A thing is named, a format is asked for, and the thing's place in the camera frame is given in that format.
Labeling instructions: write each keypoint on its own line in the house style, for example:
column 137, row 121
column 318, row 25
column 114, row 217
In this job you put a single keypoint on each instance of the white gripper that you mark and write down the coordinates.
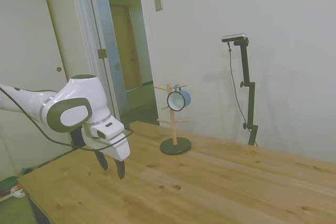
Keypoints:
column 118, row 148

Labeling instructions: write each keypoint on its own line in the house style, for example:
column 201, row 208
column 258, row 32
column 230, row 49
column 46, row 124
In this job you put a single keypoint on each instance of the blue enamel mug black rim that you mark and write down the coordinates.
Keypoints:
column 184, row 99

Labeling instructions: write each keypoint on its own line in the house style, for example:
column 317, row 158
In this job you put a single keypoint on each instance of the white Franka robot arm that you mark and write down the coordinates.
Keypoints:
column 78, row 90

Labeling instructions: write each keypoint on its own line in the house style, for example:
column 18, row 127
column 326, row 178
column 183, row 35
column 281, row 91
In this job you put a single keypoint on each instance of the wooden mug tree black base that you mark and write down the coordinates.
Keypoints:
column 174, row 129

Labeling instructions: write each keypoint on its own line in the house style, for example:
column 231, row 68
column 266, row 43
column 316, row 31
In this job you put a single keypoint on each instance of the white object on floor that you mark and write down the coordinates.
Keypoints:
column 18, row 193

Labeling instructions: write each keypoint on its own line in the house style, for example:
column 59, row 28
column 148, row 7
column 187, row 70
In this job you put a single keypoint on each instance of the green object on floor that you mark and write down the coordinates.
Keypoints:
column 8, row 184

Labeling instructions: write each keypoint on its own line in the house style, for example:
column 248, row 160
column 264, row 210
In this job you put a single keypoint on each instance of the open grey-edged room door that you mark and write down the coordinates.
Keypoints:
column 111, row 58

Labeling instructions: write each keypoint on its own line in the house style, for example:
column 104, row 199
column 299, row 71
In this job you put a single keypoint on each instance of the brass door hinge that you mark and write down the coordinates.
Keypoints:
column 102, row 53

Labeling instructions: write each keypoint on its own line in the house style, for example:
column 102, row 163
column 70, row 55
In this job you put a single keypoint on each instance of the brown wooden hallway door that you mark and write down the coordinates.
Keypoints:
column 126, row 48

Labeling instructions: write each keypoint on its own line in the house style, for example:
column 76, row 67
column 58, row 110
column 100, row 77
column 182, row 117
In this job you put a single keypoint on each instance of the white closet door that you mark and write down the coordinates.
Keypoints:
column 29, row 37

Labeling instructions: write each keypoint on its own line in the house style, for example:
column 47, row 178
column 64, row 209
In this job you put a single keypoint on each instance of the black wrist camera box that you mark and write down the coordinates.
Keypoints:
column 78, row 137

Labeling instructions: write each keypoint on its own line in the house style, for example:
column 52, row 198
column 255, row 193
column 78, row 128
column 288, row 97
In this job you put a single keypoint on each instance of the black camera stand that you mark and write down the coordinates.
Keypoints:
column 245, row 64

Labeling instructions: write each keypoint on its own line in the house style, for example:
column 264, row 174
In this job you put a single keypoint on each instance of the metal wall switch plate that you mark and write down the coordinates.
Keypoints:
column 158, row 1

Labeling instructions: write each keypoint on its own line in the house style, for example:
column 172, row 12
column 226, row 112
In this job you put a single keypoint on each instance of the grey exterior camera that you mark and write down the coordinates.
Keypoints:
column 234, row 37

